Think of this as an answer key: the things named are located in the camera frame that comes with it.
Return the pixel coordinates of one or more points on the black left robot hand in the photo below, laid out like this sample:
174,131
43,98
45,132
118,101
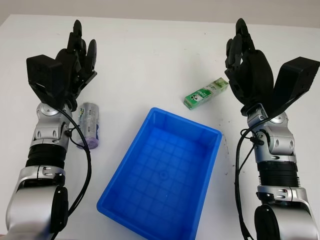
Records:
75,62

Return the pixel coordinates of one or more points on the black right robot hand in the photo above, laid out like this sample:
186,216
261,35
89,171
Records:
257,75

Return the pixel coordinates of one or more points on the green toothpaste box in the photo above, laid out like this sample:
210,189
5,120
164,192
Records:
205,93

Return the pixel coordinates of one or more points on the clear purple-capped cylinder pack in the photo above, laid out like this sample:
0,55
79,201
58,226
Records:
90,122

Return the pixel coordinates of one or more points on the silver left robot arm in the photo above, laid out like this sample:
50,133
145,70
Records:
47,132

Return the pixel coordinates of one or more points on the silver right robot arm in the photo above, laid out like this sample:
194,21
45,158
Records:
280,142

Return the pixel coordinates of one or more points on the blue plastic tray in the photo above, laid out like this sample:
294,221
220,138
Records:
160,175

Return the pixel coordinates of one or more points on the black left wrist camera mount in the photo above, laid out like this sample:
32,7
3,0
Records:
45,75

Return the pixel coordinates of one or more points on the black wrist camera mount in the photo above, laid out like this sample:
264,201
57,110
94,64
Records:
297,77
45,75

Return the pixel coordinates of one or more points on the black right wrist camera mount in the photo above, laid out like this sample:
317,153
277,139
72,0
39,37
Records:
297,77

